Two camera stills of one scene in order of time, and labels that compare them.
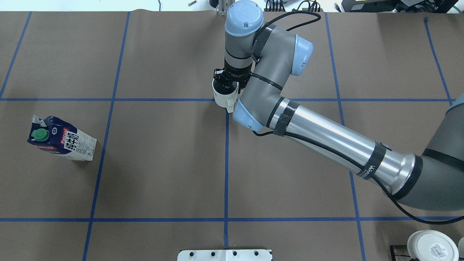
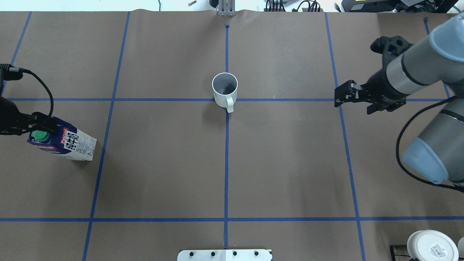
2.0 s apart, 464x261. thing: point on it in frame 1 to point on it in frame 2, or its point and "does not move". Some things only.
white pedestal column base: x=225 y=255 does not move
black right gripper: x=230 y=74 to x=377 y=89
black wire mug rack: x=393 y=255 does not move
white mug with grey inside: x=225 y=97 does not move
